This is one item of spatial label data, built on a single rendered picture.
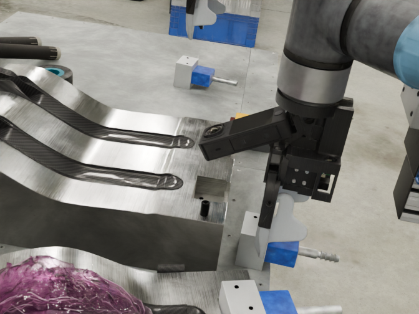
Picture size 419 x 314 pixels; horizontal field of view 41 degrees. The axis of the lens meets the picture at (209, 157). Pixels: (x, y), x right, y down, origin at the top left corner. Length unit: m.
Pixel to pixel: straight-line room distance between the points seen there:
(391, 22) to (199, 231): 0.32
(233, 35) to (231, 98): 2.72
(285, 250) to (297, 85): 0.23
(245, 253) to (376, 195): 1.83
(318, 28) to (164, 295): 0.32
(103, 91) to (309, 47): 0.65
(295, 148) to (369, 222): 1.71
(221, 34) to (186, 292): 3.36
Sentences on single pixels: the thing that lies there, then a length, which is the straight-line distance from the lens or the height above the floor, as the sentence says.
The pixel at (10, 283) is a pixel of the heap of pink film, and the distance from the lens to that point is 0.54.
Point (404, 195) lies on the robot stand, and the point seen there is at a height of 0.77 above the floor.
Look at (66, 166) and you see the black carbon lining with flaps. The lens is 0.76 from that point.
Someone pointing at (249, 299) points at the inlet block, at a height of 0.88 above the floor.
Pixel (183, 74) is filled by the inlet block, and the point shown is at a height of 0.83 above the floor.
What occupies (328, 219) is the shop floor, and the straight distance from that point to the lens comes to 2.28.
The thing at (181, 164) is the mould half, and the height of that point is 0.89.
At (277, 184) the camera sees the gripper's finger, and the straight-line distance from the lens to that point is 0.64.
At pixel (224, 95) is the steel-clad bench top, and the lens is 1.19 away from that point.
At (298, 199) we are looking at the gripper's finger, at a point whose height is 0.88.
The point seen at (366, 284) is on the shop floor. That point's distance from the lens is 2.04.
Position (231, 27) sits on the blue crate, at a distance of 3.88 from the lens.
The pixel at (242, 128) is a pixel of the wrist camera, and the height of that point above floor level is 0.99.
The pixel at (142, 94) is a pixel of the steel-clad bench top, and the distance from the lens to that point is 1.16.
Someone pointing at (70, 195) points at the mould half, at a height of 0.88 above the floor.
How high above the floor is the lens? 1.29
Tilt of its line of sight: 31 degrees down
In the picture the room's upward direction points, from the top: 8 degrees clockwise
